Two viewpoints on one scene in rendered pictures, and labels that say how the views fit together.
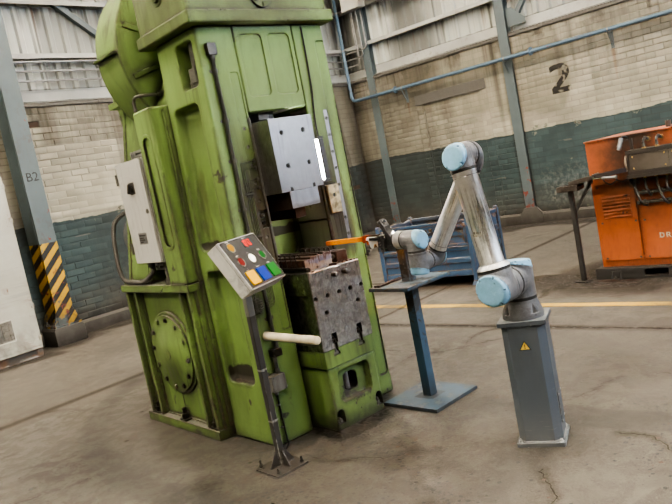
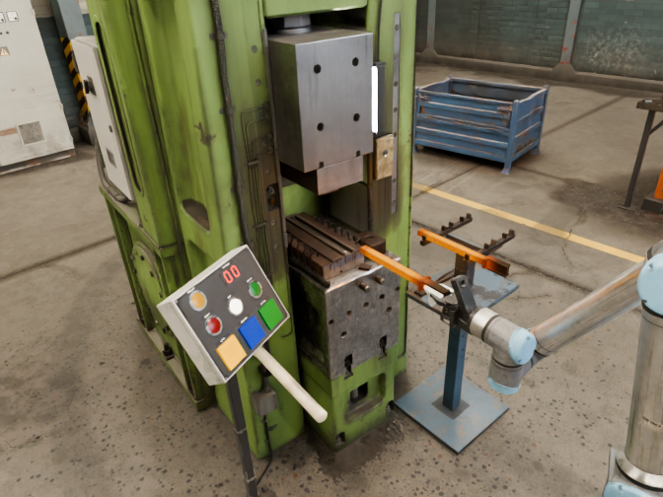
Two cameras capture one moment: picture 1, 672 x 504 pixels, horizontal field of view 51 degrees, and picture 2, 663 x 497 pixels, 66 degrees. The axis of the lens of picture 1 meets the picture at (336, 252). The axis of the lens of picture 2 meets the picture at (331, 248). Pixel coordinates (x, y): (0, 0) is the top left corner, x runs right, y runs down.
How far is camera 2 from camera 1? 2.26 m
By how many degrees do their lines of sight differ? 24
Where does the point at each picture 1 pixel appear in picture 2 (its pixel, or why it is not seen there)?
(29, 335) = (59, 136)
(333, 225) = (375, 194)
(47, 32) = not seen: outside the picture
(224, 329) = not seen: hidden behind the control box
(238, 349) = not seen: hidden behind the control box
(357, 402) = (362, 419)
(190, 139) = (168, 39)
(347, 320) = (369, 336)
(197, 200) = (178, 138)
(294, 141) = (337, 84)
